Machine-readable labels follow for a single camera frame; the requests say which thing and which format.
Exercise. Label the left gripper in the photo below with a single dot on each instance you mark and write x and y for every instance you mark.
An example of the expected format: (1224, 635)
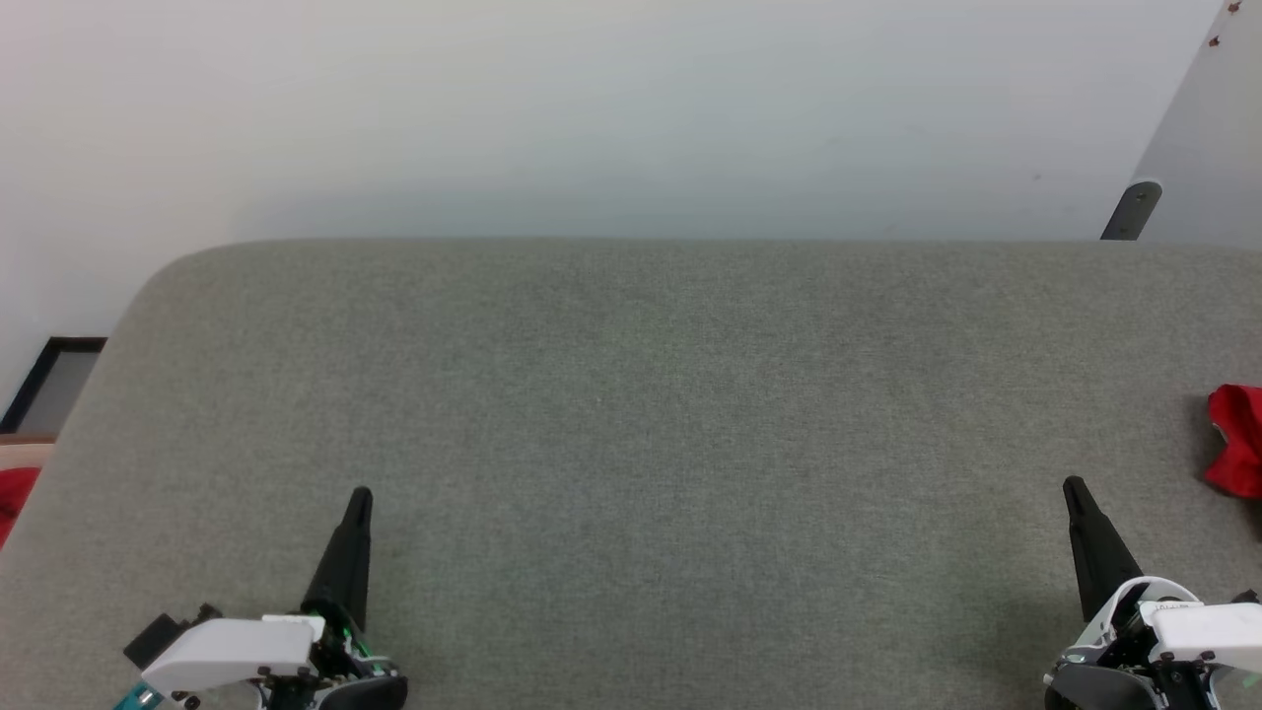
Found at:
(345, 685)

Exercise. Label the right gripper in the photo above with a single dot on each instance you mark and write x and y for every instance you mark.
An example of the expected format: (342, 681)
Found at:
(1104, 680)

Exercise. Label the red and white sports garment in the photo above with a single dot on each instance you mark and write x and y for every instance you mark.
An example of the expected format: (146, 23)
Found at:
(1240, 444)

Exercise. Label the black framed panel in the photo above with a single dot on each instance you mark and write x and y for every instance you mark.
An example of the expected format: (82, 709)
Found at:
(59, 385)

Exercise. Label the red cloth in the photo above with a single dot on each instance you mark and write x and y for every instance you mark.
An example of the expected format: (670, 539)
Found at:
(12, 498)

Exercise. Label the beige object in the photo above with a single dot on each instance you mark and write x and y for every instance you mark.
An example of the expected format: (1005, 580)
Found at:
(20, 456)

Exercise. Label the white partition panel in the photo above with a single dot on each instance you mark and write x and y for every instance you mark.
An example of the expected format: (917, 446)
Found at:
(1213, 148)

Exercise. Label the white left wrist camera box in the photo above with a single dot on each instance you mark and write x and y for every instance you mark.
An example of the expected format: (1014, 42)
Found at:
(227, 651)

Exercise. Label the grey metal bracket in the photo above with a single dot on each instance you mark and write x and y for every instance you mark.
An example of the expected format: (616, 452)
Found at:
(1132, 212)

